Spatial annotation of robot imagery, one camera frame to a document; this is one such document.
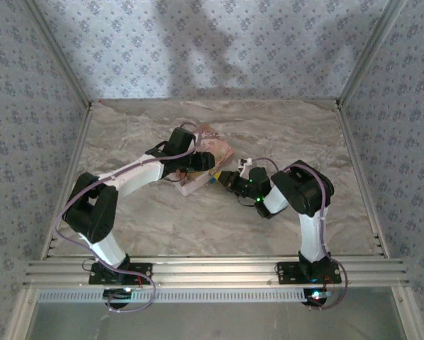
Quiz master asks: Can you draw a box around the pink floral box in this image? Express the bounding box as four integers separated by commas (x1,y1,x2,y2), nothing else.
174,123,235,197

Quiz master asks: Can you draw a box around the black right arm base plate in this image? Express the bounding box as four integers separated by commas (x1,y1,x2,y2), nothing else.
276,261,342,285

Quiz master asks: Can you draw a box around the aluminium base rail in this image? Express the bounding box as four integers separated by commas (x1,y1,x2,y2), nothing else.
22,257,410,287

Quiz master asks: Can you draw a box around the aluminium table side rail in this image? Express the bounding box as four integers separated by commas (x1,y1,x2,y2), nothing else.
40,104,94,260
335,104,392,258

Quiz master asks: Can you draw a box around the grey slotted cable duct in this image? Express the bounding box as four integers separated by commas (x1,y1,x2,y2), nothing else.
36,287,308,305

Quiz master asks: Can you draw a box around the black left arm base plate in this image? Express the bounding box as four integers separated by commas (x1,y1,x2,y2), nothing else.
88,261,154,286

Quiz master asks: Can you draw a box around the aluminium corner post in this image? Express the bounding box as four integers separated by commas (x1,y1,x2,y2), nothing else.
22,0,94,109
334,0,410,109

